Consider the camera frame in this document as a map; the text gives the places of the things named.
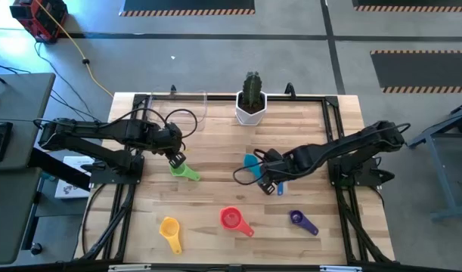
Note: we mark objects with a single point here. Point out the black aluminium table frame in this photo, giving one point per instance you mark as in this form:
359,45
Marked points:
223,97

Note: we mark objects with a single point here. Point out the grey desk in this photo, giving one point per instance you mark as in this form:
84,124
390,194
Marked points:
7,219
22,102

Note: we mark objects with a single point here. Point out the red measuring cup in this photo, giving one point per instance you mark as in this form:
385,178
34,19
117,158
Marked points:
230,219

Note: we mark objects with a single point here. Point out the black support beam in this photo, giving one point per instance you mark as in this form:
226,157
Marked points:
53,168

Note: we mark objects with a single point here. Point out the white metal bracket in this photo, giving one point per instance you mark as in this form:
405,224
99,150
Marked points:
128,267
340,268

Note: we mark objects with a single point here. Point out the green cactus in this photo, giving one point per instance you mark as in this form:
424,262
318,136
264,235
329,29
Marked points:
252,88

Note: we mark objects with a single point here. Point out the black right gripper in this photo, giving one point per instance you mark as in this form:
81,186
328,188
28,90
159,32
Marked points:
274,172

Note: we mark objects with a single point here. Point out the black caster wheel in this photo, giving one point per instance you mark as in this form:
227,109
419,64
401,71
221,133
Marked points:
36,249

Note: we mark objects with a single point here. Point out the grey metal stand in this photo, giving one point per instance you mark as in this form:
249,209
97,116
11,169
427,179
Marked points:
441,177

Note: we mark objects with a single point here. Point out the green measuring cup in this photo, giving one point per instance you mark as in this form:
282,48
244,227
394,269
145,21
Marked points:
183,172

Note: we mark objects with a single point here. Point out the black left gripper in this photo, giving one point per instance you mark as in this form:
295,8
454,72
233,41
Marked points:
170,143

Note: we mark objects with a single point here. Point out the small blue measuring cup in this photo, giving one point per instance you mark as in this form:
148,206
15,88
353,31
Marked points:
279,189

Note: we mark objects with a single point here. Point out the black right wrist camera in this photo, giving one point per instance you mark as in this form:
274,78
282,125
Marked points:
274,155

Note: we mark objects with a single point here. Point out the purple measuring cup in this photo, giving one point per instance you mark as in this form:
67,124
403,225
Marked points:
308,227

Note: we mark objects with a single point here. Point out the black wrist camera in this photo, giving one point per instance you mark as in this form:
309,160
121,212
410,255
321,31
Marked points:
274,155
174,127

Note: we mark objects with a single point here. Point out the black hazard-striped floor mat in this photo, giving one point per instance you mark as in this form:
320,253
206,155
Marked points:
185,4
423,70
412,3

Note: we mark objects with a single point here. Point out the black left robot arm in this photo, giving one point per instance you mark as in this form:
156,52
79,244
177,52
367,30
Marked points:
102,130

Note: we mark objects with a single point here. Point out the clear plastic basket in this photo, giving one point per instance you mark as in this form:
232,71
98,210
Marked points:
177,117

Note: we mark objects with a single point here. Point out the white hexagonal planter pot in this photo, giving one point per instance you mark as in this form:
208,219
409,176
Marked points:
250,118

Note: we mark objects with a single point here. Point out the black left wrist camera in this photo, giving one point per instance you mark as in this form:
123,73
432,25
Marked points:
174,127

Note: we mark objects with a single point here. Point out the white printed box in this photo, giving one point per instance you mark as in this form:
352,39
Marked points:
70,189

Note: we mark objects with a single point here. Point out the yellow measuring cup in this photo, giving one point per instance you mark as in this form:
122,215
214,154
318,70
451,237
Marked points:
169,228

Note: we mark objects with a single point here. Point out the red black equipment case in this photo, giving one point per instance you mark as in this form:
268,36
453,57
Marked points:
41,19

